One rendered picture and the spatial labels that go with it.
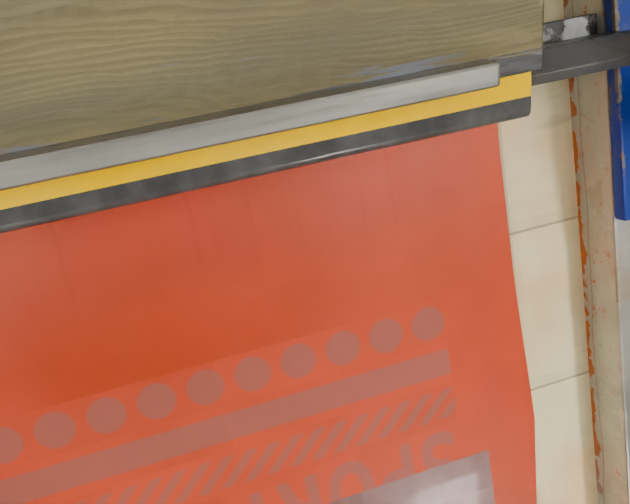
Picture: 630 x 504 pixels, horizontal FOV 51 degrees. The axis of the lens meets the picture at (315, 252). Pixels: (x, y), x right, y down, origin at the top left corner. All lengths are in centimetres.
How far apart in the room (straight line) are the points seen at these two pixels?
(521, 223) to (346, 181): 12
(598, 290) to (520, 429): 11
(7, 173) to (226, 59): 9
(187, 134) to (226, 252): 13
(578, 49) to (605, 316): 19
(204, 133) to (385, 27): 9
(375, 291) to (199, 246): 11
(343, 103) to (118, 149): 9
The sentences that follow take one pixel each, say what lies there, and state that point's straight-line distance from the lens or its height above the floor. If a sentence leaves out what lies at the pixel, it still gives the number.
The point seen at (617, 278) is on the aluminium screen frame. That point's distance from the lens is 46.
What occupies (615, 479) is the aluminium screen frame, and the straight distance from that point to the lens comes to 54.
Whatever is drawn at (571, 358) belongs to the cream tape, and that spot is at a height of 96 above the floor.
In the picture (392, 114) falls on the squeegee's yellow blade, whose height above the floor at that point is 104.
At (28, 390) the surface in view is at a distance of 41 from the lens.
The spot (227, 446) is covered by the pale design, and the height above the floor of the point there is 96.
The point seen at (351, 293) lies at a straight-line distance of 41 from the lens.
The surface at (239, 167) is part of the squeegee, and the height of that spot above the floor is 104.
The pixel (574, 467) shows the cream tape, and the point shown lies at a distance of 55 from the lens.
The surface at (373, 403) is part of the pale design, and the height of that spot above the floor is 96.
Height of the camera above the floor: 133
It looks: 70 degrees down
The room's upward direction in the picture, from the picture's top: 131 degrees clockwise
